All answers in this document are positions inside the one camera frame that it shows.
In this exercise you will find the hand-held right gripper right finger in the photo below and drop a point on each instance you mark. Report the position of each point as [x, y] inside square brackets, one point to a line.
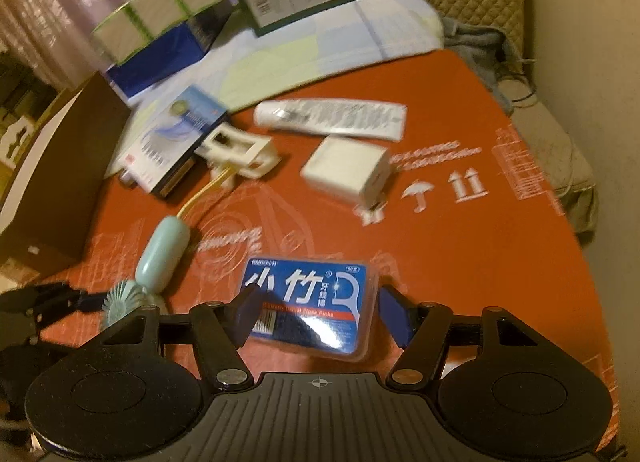
[395, 314]

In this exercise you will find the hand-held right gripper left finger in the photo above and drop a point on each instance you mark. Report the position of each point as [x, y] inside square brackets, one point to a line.
[247, 314]

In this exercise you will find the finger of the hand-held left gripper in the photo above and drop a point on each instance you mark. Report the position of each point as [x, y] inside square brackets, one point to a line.
[60, 294]
[27, 329]

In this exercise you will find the clear floss pick box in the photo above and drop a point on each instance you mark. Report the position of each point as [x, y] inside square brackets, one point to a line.
[300, 287]

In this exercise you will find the brown storage box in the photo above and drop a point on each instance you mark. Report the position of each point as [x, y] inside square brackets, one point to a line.
[75, 192]

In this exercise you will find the mint handheld fan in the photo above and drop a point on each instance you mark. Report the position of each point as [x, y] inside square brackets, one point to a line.
[160, 257]

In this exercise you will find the blue white medicine box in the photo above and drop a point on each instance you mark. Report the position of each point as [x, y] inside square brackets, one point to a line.
[170, 142]

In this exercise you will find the white charger cube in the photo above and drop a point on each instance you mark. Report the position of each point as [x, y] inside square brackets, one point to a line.
[340, 167]

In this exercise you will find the white carved wooden board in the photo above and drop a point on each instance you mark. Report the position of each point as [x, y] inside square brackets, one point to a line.
[15, 139]

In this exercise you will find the white plastic clip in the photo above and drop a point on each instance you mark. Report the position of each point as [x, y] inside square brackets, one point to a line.
[240, 152]

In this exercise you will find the white squeeze tube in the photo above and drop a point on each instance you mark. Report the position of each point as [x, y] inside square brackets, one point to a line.
[330, 114]

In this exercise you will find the red printed cardboard sheet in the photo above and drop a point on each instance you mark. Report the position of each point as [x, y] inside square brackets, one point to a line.
[475, 117]

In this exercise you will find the beige seat cushion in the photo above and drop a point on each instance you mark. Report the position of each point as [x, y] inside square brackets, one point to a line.
[550, 142]

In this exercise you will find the blue cardboard box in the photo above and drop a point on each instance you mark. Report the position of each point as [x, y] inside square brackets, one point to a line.
[155, 67]

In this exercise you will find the pastel checked cloth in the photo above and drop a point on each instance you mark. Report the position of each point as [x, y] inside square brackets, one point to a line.
[310, 52]

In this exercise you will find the grey cloth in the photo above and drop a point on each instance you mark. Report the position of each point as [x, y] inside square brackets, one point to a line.
[475, 37]

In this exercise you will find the green tissue pack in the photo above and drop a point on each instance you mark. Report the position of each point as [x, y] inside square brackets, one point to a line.
[150, 7]

